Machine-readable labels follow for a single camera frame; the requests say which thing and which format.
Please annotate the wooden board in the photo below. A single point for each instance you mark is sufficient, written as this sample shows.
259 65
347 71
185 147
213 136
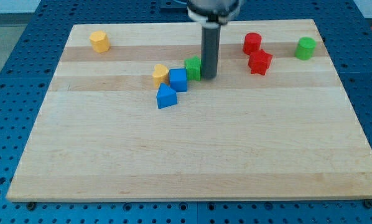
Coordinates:
291 134

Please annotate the red cylinder block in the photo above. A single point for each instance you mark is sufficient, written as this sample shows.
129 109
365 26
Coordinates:
252 42

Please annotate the red star block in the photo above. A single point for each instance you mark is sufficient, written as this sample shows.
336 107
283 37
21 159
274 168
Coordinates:
259 62

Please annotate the yellow heart block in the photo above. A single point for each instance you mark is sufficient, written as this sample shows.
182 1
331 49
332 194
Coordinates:
160 75

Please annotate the green star block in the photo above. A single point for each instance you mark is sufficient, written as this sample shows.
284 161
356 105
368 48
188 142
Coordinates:
193 68

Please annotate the green cylinder block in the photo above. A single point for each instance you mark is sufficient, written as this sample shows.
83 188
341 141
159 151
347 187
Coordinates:
305 48

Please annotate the blue cube block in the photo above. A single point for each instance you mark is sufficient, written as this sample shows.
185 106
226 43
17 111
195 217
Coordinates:
178 79

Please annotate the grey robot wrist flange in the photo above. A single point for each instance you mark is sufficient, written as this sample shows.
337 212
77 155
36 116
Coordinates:
213 11

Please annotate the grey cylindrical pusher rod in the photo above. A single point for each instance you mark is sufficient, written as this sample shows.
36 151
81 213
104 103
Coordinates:
210 51

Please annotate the blue triangle block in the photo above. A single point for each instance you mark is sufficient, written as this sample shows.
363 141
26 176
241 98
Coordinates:
166 96

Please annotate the yellow hexagon block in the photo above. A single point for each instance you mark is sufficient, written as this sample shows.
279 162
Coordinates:
100 41

